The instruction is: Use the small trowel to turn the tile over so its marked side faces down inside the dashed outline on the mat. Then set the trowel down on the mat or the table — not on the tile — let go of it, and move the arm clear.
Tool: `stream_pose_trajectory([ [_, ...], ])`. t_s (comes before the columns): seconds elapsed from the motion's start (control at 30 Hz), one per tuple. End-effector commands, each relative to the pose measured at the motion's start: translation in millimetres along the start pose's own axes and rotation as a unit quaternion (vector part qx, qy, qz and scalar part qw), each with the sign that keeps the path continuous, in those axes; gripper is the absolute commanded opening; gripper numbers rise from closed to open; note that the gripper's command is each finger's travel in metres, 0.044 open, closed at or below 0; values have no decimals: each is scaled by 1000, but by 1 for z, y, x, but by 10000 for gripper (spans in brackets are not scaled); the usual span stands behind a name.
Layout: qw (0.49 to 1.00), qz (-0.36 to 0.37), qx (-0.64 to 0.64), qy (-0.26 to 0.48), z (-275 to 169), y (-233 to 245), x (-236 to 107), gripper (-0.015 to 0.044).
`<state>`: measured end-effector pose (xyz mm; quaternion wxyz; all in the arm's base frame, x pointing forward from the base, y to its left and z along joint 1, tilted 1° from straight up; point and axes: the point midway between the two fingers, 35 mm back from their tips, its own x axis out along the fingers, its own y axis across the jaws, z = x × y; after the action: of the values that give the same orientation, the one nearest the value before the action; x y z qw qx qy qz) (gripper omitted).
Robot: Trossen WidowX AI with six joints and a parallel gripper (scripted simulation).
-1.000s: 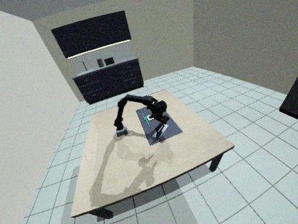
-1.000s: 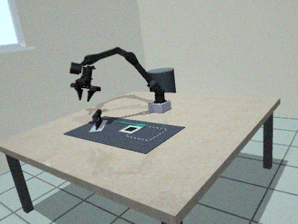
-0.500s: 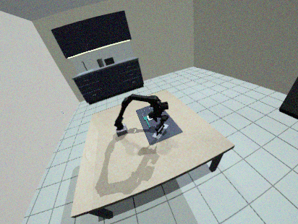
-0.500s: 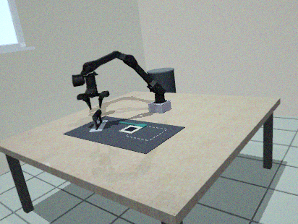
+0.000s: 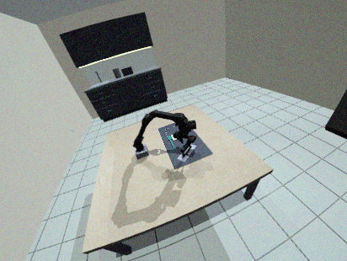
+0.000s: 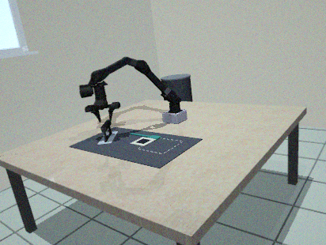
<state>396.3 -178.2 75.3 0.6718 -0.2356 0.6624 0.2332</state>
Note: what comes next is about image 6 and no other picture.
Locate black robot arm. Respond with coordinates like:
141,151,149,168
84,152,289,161
79,57,183,113

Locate white square tile with dark centre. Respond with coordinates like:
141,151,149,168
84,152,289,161
130,137,156,146

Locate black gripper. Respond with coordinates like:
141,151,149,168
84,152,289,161
85,94,120,123

